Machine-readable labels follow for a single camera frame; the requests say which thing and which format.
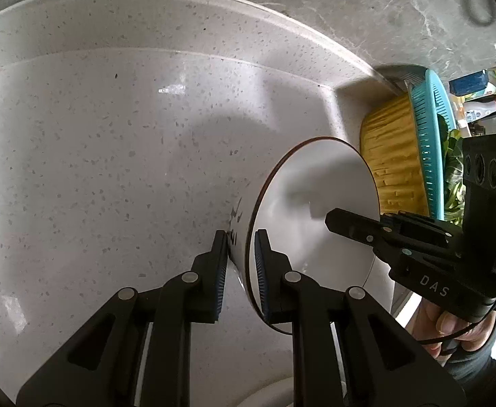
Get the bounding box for large white bowl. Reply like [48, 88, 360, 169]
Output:
[234, 375, 295, 407]

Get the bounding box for person's right hand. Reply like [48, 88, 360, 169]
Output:
[413, 299, 496, 361]

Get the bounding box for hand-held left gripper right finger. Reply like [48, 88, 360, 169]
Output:
[254, 229, 465, 407]

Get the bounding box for green leafy vegetables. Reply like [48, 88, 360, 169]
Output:
[438, 115, 468, 226]

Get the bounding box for yellow basket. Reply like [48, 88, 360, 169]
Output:
[360, 93, 429, 218]

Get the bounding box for white spray bottle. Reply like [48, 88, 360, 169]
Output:
[460, 93, 496, 122]

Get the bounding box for pink floral white bowl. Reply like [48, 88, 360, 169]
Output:
[228, 136, 381, 334]

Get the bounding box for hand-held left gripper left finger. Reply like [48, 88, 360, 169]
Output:
[16, 230, 230, 407]

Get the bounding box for blue container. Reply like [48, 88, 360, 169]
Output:
[448, 70, 491, 96]

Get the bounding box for teal plastic colander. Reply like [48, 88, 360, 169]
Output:
[404, 69, 459, 222]

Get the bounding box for person's right forearm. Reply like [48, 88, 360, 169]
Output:
[443, 339, 496, 388]

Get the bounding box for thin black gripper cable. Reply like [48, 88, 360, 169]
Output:
[418, 322, 480, 354]

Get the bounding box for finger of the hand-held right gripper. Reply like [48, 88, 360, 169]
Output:
[325, 209, 397, 247]

